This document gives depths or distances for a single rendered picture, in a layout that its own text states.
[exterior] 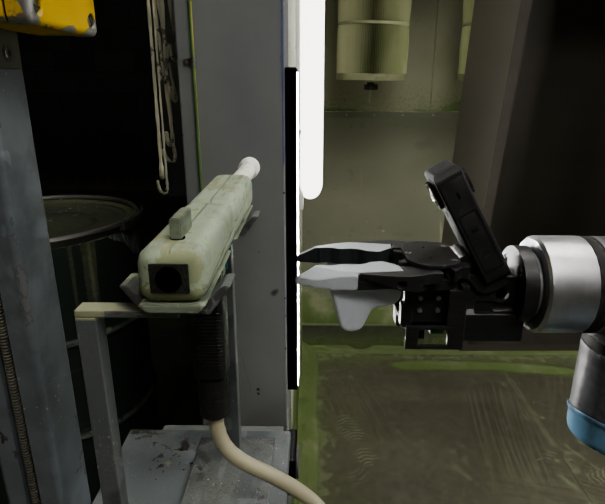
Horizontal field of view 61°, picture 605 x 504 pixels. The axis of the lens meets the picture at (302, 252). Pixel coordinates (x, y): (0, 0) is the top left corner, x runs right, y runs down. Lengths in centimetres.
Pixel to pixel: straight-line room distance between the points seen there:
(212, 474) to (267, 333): 41
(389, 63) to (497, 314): 204
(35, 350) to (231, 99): 55
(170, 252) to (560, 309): 33
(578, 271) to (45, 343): 49
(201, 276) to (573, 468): 180
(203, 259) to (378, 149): 241
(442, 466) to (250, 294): 111
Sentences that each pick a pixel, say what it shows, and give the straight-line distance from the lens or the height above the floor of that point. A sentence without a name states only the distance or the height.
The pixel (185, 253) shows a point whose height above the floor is 114.
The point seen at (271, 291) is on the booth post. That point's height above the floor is 87.
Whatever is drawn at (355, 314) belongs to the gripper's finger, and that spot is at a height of 106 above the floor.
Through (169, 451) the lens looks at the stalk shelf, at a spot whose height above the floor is 79.
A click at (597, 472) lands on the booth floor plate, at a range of 207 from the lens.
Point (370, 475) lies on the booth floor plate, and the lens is 184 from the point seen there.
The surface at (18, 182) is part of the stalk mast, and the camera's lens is 51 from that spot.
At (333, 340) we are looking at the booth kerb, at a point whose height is 9.
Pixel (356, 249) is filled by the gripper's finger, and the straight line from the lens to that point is 50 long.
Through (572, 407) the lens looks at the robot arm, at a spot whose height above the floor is 94.
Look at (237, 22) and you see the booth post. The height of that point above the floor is 134.
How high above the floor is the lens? 125
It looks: 18 degrees down
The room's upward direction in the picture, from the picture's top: straight up
